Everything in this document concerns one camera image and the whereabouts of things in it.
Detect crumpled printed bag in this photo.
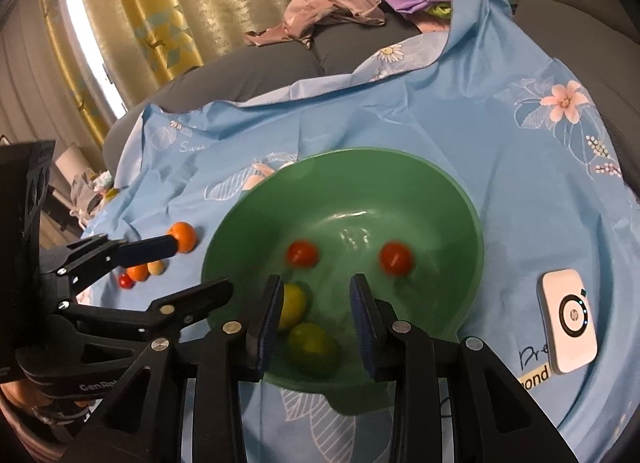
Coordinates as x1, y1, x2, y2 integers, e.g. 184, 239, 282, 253
70, 168, 120, 220

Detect blue floral cloth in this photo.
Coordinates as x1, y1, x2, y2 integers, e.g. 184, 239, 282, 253
80, 0, 640, 463

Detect orange mandarin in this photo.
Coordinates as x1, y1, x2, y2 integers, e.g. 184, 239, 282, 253
167, 222, 197, 254

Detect green lime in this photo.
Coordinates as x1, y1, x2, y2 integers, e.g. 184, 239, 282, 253
287, 322, 341, 377

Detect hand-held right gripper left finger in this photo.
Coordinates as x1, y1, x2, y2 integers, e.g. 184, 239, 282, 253
62, 274, 286, 463

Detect white pocket router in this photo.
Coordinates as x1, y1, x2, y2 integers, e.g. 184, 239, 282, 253
536, 268, 599, 375

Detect window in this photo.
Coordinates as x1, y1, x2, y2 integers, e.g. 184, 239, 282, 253
60, 0, 128, 116

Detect yellow-green lime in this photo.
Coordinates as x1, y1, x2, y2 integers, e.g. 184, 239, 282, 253
277, 283, 309, 333

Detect grey sofa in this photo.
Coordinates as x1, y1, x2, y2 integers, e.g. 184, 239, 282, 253
102, 0, 640, 224

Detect yellow patterned curtain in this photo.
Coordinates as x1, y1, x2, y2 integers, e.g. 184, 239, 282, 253
39, 0, 203, 120

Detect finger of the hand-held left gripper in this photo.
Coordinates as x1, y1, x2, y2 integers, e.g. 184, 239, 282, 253
56, 279, 234, 340
39, 235, 177, 295

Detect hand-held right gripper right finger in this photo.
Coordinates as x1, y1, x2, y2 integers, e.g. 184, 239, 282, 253
348, 273, 582, 463

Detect pink garment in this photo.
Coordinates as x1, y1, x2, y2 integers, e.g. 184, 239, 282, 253
244, 0, 387, 50

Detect green plastic bowl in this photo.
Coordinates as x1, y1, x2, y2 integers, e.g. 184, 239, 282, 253
201, 147, 485, 416

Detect person's left hand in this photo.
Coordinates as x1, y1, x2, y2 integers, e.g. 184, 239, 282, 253
0, 377, 53, 411

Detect white paper roll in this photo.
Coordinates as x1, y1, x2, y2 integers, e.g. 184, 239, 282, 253
54, 143, 84, 180

